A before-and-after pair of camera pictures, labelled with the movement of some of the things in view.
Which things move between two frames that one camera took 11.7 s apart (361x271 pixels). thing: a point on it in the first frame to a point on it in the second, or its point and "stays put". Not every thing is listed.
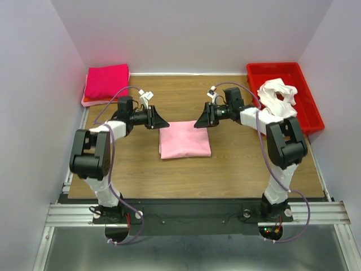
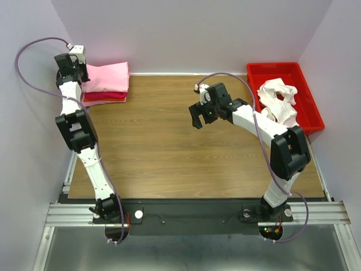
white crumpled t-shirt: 268,95 stays put
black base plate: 193,217 stays put
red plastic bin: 306,105 stays put
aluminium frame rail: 331,213 stays put
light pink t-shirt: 183,139 to 110,78
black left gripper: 154,119 to 84,79
